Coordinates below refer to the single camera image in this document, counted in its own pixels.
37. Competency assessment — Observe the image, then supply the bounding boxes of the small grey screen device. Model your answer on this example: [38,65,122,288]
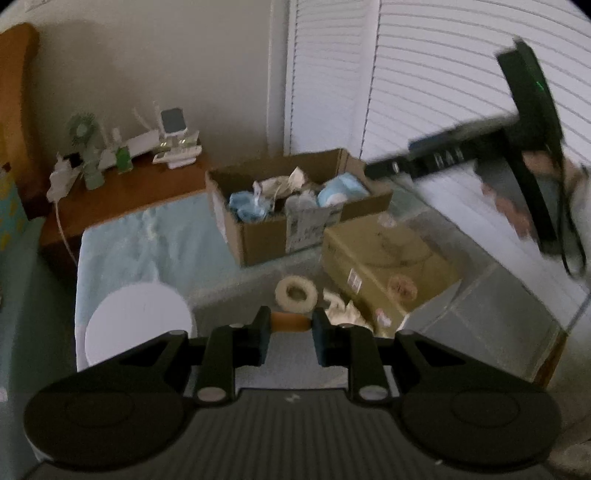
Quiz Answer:
[159,108,186,138]

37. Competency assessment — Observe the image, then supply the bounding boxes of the white window blind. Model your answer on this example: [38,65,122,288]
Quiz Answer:
[287,0,380,156]
[362,0,591,298]

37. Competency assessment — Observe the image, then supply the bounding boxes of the white flat set-top box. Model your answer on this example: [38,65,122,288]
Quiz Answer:
[152,131,204,169]

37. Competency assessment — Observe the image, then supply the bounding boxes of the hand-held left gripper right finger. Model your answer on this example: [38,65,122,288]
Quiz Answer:
[311,308,486,403]

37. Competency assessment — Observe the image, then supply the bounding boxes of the white router with antennas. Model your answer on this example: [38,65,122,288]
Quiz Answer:
[98,107,161,169]

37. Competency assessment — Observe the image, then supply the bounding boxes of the white round lid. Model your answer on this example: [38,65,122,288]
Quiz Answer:
[84,282,195,371]

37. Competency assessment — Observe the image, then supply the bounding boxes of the small green desk fan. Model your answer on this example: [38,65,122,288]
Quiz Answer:
[65,112,103,191]

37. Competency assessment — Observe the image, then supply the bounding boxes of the person's right hand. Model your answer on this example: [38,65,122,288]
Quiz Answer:
[480,152,591,241]

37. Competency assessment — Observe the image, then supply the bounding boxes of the wooden nightstand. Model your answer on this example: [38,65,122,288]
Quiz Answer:
[39,151,212,252]

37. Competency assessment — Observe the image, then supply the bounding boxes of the white power strip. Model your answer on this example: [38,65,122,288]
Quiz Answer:
[46,154,85,202]

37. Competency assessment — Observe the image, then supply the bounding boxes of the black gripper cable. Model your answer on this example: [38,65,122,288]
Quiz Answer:
[556,134,589,278]

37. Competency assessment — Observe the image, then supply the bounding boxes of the white power cable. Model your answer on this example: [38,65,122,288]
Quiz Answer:
[54,200,80,269]

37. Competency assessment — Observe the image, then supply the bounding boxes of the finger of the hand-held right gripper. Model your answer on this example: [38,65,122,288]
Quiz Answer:
[407,124,490,154]
[364,141,481,182]

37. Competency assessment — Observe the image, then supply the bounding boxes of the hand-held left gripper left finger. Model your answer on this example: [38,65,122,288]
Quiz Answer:
[99,305,273,407]

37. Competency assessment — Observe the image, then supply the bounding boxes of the tan soft roll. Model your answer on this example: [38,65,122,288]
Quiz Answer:
[270,312,314,334]

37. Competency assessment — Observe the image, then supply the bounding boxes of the yellow dotted pillow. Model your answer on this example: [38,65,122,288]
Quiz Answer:
[0,170,29,254]

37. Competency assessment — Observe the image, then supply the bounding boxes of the white tape roll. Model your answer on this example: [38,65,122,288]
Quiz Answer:
[275,275,319,311]

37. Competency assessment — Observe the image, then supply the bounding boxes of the closed tan cardboard box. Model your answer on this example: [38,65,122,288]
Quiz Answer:
[322,213,463,328]

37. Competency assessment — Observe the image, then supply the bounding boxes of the wooden headboard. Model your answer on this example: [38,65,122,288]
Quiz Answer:
[0,23,41,220]

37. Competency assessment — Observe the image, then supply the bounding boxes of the light blue bed sheet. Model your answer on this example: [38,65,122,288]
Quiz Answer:
[74,193,247,370]

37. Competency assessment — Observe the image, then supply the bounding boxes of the white crumpled rag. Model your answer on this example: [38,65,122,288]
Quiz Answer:
[322,288,376,334]

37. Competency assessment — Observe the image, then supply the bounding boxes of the teal bed cover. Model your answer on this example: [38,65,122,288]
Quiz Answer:
[0,217,80,467]

